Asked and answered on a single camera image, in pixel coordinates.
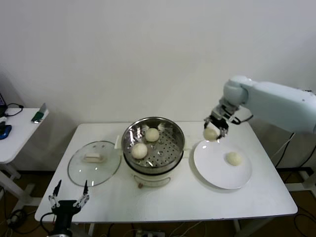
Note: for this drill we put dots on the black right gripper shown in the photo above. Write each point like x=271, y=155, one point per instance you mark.
x=219, y=122

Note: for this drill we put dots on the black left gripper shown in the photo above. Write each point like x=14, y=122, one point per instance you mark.
x=64, y=209

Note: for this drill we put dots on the white steamed baozi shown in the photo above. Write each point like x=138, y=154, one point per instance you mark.
x=234, y=158
x=139, y=151
x=152, y=135
x=209, y=134

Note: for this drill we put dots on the round glass pot lid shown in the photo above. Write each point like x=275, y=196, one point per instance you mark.
x=93, y=158

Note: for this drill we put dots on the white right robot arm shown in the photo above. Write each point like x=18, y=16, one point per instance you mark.
x=271, y=103

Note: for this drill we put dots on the stainless steel steamer basket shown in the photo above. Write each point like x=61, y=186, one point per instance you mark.
x=168, y=148

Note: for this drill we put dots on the white round plate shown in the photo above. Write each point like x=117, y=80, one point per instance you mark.
x=217, y=170

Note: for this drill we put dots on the grey floor plug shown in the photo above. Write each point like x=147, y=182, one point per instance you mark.
x=16, y=217

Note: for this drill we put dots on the white side table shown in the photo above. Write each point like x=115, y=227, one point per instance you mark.
x=22, y=133

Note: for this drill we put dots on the cream electric cooking pot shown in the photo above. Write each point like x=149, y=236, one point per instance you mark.
x=150, y=179

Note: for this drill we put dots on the blue small device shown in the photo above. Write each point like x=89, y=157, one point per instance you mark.
x=6, y=132

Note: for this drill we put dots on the black table foot bar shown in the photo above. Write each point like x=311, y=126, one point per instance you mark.
x=291, y=170

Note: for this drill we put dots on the white work table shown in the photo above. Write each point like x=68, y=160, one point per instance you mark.
x=172, y=205

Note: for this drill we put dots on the white power strip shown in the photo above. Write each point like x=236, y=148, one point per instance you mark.
x=150, y=234

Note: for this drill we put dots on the white shelf table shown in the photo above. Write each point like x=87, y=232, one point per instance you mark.
x=308, y=180

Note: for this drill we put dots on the laptop with blue screen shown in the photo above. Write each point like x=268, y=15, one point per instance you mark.
x=2, y=98

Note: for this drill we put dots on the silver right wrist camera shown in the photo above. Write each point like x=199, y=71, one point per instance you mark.
x=223, y=111

